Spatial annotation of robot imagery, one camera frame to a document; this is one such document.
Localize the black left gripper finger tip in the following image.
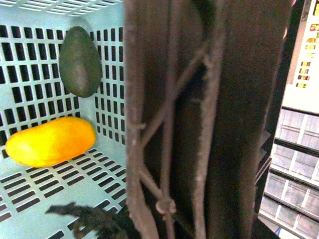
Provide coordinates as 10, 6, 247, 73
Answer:
45, 202, 140, 239

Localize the yellow mango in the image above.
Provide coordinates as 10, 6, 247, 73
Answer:
5, 117, 97, 167

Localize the light blue plastic basket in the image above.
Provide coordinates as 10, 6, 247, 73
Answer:
0, 0, 126, 239

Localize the dark green avocado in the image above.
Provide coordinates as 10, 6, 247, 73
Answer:
59, 26, 102, 98

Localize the brown basket handle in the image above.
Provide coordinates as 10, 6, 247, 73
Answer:
124, 0, 296, 239

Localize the white shelf rack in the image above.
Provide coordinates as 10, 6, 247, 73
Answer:
259, 107, 319, 239

